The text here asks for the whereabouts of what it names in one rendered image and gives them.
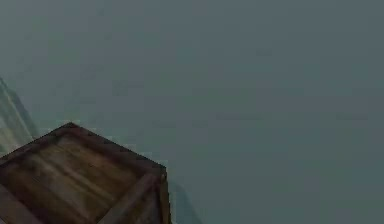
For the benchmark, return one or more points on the brown wooden table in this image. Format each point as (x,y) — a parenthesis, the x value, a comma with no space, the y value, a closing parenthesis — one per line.
(76,176)

